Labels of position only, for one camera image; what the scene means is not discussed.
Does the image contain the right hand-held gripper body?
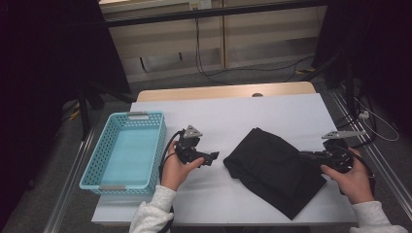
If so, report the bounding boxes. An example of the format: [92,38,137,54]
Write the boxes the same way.
[317,129,367,174]

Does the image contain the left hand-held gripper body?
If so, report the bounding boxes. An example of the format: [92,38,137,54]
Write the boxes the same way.
[176,124,212,165]

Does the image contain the black shorts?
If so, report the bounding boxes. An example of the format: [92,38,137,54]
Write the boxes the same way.
[223,127,327,221]

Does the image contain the light blue plastic basket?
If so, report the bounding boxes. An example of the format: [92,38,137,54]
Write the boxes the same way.
[79,111,168,196]

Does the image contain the person's left hand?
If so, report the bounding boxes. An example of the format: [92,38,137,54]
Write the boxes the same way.
[160,140,206,192]

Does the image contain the person's right hand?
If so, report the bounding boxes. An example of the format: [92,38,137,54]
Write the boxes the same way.
[320,148,375,205]

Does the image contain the white table mat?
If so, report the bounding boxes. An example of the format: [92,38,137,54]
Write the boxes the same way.
[91,93,383,226]

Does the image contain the black metal stand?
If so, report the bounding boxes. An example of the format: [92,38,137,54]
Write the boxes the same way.
[300,51,358,115]

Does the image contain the black tripod stand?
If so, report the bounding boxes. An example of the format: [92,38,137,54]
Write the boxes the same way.
[76,81,137,142]

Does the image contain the narrow black curtain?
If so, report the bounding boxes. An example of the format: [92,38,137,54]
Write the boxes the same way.
[312,0,412,137]

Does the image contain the beige cabinet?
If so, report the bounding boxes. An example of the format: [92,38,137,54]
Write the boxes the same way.
[98,0,328,83]

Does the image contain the black horizontal bar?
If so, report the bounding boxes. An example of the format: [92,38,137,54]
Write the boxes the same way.
[105,0,328,28]

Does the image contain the wide black curtain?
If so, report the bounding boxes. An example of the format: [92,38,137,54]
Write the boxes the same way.
[0,0,132,221]

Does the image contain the right hand-held gripper black cable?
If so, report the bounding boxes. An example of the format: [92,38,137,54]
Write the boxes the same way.
[339,145,377,195]

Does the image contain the hand-held gripper black cable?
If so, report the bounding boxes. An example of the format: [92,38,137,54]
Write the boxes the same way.
[339,145,377,195]
[158,129,187,233]

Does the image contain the left hand-held gripper black cable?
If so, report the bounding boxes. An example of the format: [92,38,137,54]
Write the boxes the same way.
[158,129,187,233]

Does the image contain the bundle of black cables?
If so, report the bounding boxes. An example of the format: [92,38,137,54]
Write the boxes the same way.
[334,93,378,150]

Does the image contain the aluminium floor rail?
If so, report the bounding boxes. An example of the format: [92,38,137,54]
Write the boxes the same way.
[43,129,96,233]
[329,86,412,212]

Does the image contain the white floor cable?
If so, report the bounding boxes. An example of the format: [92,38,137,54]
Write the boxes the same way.
[354,96,400,143]

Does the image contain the long black floor cable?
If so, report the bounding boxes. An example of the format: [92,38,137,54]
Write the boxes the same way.
[193,8,315,86]

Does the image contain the yellow cable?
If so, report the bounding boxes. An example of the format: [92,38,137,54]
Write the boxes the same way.
[66,101,82,121]

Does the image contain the white wall socket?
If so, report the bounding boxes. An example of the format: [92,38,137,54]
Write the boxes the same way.
[189,0,213,10]

